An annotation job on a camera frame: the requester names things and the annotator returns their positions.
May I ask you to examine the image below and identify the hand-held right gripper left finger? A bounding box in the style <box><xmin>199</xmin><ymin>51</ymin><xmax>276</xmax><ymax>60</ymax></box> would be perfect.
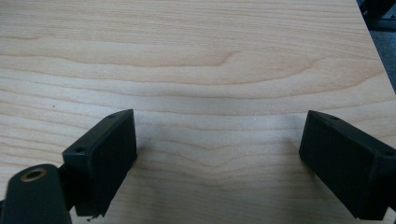
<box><xmin>62</xmin><ymin>108</ymin><xmax>138</xmax><ymax>217</ymax></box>

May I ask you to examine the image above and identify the black metal stand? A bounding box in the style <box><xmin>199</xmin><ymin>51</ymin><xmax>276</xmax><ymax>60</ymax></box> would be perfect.
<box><xmin>357</xmin><ymin>0</ymin><xmax>396</xmax><ymax>32</ymax></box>

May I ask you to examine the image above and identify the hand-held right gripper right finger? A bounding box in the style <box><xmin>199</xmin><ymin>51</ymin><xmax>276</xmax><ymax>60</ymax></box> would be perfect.
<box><xmin>299</xmin><ymin>109</ymin><xmax>396</xmax><ymax>221</ymax></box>

